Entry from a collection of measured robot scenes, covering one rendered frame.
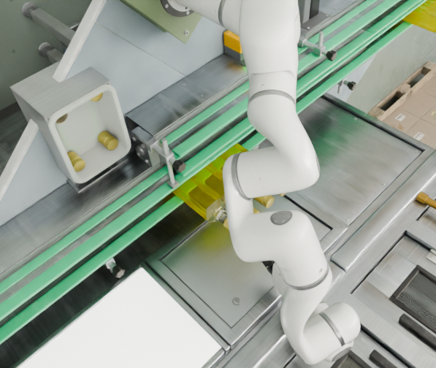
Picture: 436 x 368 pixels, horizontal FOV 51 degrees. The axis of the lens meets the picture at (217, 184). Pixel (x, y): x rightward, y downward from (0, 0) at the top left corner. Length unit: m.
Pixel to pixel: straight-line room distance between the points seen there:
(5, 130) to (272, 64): 1.26
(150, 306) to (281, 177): 0.59
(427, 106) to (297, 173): 4.69
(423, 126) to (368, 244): 3.88
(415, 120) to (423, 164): 3.65
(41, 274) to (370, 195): 0.96
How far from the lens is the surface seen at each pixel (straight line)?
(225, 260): 1.27
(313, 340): 0.94
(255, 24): 0.80
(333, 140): 1.62
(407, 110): 5.30
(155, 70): 1.28
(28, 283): 1.16
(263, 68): 0.81
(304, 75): 1.51
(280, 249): 0.77
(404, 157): 1.62
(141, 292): 1.25
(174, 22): 1.14
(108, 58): 1.17
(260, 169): 0.78
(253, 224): 0.79
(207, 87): 1.31
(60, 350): 1.24
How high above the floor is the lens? 1.63
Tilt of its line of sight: 29 degrees down
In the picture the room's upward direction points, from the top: 127 degrees clockwise
